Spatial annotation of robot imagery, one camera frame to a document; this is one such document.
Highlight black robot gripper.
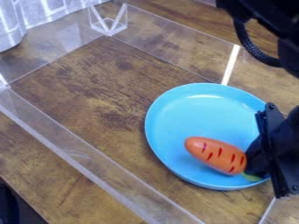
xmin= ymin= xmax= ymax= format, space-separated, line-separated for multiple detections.
xmin=244 ymin=103 xmax=299 ymax=199

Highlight black braided cable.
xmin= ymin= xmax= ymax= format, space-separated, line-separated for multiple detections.
xmin=230 ymin=14 xmax=282 ymax=68

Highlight clear acrylic enclosure wall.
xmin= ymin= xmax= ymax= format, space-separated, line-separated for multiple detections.
xmin=0 ymin=0 xmax=299 ymax=224

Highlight white checkered curtain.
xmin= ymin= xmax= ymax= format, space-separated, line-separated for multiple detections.
xmin=0 ymin=0 xmax=109 ymax=53

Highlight orange toy carrot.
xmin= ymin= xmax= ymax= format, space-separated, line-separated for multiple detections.
xmin=184 ymin=136 xmax=261 ymax=182

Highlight blue round plastic tray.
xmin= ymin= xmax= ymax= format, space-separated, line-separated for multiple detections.
xmin=144 ymin=83 xmax=265 ymax=191

